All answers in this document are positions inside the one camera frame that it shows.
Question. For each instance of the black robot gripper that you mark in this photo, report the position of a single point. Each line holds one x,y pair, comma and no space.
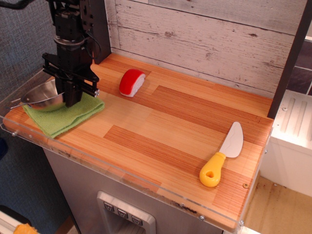
71,68

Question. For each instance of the stainless steel pot with handles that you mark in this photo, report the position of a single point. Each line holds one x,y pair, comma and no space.
43,97

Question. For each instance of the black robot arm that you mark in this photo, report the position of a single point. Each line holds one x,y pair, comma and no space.
72,20

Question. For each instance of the green folded cloth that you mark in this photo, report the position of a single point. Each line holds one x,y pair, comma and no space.
54,123

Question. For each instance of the red white toy sushi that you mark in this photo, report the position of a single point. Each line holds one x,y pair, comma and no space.
131,82

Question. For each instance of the grey toy fridge cabinet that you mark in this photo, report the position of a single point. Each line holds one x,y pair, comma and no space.
80,185

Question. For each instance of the silver water dispenser panel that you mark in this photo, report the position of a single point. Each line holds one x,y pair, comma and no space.
120,217

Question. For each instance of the yellow orange object at corner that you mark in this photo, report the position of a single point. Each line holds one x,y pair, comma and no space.
25,229

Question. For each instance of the white toy sink unit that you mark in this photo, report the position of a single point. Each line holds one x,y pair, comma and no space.
288,156

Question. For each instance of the yellow handled toy knife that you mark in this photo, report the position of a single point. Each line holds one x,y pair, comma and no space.
210,174

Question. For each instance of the dark right upright post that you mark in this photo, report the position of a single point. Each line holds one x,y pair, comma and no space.
291,60

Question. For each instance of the clear acrylic guard rail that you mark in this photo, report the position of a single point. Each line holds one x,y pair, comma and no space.
161,135

